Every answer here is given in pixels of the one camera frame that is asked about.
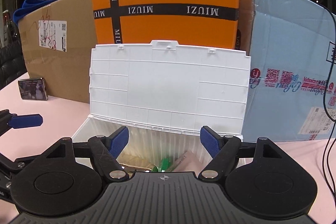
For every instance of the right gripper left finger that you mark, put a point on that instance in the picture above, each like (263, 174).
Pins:
(104, 153)

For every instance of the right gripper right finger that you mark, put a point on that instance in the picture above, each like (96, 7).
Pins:
(223, 151)

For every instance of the light blue cardboard box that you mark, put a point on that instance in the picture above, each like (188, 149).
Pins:
(291, 93)

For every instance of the white plastic storage box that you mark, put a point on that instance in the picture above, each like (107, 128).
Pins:
(164, 93)

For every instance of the brown cardboard box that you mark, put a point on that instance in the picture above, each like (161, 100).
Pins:
(57, 40)

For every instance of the blue cloth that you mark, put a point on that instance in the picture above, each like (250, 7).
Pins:
(27, 7)

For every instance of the orange MIUZI box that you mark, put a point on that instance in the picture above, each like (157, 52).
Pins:
(208, 23)

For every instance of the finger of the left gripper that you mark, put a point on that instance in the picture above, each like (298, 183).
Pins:
(8, 169)
(13, 121)

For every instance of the black leather chair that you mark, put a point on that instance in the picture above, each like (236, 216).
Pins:
(12, 63)

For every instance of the green item in box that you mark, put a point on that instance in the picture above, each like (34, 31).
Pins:
(163, 165)

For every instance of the pink item in box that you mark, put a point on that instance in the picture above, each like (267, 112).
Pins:
(187, 163)

